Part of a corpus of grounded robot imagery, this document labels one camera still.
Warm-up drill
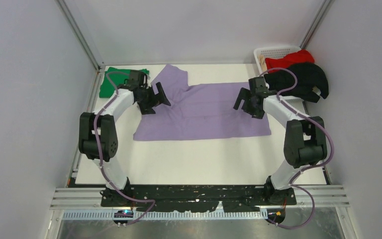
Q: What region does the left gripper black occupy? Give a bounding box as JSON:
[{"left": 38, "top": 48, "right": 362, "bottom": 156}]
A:
[{"left": 137, "top": 83, "right": 170, "bottom": 115}]

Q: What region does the purple t shirt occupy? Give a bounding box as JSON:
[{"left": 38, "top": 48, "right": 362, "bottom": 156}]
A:
[{"left": 133, "top": 64, "right": 271, "bottom": 141}]

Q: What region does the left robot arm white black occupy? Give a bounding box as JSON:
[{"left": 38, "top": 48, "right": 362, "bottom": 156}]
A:
[{"left": 78, "top": 70, "right": 171, "bottom": 206}]

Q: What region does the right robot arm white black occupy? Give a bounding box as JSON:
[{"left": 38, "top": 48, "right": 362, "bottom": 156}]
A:
[{"left": 233, "top": 77, "right": 328, "bottom": 205}]

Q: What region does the beige t shirt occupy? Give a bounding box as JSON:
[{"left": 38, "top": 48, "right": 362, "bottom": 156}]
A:
[{"left": 258, "top": 54, "right": 268, "bottom": 77}]

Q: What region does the white plastic basket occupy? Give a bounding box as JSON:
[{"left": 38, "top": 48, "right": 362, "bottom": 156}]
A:
[{"left": 253, "top": 45, "right": 301, "bottom": 75}]

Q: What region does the folded green t shirt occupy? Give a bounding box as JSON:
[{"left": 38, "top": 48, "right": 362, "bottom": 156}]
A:
[{"left": 98, "top": 67, "right": 149, "bottom": 99}]

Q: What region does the black t shirt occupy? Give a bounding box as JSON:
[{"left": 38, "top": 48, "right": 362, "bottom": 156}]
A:
[{"left": 264, "top": 62, "right": 329, "bottom": 103}]

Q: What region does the red t shirt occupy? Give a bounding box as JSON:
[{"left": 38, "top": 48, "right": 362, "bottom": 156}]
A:
[{"left": 266, "top": 50, "right": 315, "bottom": 73}]

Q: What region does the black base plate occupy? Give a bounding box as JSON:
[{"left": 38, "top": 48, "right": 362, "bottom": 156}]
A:
[{"left": 100, "top": 184, "right": 296, "bottom": 213}]

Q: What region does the right corner metal post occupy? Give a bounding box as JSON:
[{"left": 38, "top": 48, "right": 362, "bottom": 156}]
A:
[{"left": 299, "top": 0, "right": 335, "bottom": 49}]

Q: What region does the corner metal post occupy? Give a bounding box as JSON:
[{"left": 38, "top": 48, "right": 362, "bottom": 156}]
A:
[
  {"left": 299, "top": 0, "right": 335, "bottom": 49},
  {"left": 56, "top": 0, "right": 101, "bottom": 71}
]

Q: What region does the aluminium frame rail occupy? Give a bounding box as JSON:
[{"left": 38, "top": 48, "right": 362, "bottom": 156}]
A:
[{"left": 50, "top": 185, "right": 349, "bottom": 212}]

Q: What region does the left corner metal post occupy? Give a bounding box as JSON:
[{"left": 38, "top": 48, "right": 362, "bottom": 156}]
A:
[{"left": 56, "top": 0, "right": 101, "bottom": 71}]

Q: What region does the white slotted cable duct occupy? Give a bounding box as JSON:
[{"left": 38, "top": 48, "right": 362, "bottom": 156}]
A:
[{"left": 62, "top": 209, "right": 285, "bottom": 221}]

